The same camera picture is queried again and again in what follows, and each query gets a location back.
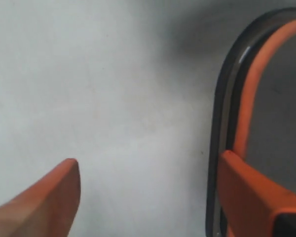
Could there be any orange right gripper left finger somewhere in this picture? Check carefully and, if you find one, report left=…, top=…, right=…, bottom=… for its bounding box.
left=0, top=158, right=80, bottom=237

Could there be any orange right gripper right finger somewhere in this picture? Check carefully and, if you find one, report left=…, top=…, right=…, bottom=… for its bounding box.
left=218, top=151, right=296, bottom=237

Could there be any transparent lid with orange seal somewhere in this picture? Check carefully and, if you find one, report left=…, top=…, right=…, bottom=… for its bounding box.
left=205, top=7, right=296, bottom=237

